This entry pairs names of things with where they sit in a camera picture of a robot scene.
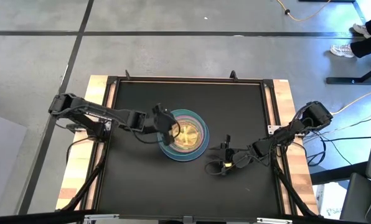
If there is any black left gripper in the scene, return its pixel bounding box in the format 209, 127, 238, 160
151, 103, 177, 146

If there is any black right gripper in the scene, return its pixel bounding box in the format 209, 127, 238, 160
209, 134, 254, 169

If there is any green opaque plastic plate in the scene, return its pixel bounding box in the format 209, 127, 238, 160
159, 109, 209, 158

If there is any large light blue plastic plate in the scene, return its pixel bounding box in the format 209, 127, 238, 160
157, 108, 210, 162

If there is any pink plastic plate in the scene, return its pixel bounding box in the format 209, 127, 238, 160
172, 114, 205, 154

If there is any black table bar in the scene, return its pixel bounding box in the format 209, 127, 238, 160
309, 161, 370, 186

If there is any white cardboard box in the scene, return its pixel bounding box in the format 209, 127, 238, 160
316, 182, 350, 220

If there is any black desk leg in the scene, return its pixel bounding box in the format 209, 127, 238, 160
325, 62, 371, 85

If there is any person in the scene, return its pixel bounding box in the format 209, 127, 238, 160
330, 0, 371, 59

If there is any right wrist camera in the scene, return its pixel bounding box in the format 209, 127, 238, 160
221, 157, 236, 169

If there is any black aluminium rig frame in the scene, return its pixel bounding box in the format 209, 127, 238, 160
56, 70, 322, 218

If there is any black cable bundle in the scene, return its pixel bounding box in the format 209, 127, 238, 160
303, 114, 371, 167

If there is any pale yellow cable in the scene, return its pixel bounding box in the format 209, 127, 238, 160
331, 86, 371, 116

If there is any yellow extension cord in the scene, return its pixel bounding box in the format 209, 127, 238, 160
275, 0, 332, 22

